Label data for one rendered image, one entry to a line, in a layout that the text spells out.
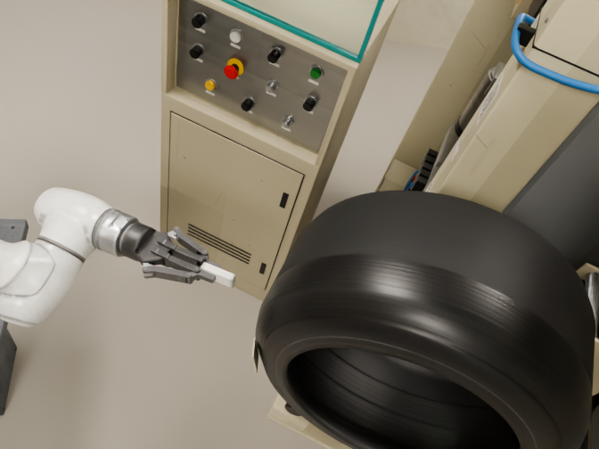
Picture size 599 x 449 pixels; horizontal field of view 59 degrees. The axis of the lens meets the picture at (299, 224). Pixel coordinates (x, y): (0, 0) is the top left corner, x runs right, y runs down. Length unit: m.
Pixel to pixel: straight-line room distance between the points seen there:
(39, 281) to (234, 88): 0.82
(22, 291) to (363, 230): 0.65
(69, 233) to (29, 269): 0.10
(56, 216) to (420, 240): 0.72
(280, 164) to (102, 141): 1.37
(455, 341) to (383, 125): 2.60
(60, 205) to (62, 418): 1.13
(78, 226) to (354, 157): 2.08
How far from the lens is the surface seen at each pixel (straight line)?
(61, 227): 1.14
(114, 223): 1.11
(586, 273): 1.36
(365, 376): 1.28
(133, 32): 3.51
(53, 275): 1.12
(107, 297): 2.31
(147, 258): 1.08
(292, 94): 1.54
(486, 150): 0.99
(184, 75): 1.71
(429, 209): 0.85
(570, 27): 0.87
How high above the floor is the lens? 2.04
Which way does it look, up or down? 52 degrees down
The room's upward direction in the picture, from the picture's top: 20 degrees clockwise
